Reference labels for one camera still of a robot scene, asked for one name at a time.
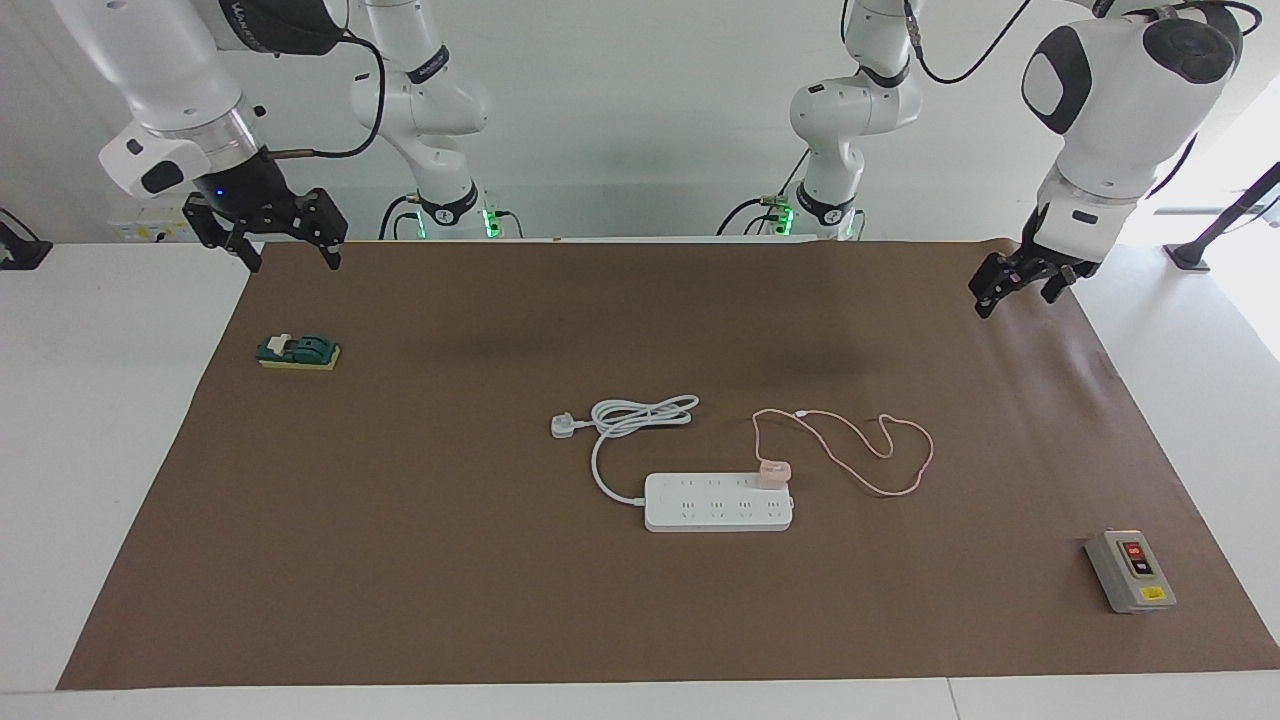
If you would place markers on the green knife switch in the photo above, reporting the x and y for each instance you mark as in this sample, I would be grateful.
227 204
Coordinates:
300 350

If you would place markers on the black stand bar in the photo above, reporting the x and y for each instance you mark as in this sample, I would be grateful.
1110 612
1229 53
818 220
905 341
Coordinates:
1190 255

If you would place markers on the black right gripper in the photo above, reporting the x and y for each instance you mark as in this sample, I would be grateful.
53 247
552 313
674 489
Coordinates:
255 200

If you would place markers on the grey on-off switch box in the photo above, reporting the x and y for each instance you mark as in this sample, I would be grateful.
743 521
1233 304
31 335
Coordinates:
1130 575

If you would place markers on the pink charger adapter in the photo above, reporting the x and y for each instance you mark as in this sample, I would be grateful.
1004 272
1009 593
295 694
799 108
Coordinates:
775 472

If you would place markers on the black bracket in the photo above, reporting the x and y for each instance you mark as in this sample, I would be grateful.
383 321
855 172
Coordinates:
25 255

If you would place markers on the white power strip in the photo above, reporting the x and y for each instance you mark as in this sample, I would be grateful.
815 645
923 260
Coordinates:
715 508

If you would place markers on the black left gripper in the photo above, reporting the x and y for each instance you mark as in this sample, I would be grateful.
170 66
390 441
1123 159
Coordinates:
1050 268

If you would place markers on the white box yellow labels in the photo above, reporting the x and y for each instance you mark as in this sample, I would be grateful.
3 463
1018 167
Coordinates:
140 232

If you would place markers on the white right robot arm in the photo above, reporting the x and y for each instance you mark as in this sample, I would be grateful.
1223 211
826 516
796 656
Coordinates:
160 70

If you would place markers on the brown paper mat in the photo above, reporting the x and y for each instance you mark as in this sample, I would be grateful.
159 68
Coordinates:
400 580

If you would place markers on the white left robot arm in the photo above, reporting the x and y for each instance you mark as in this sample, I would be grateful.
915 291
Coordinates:
1110 110

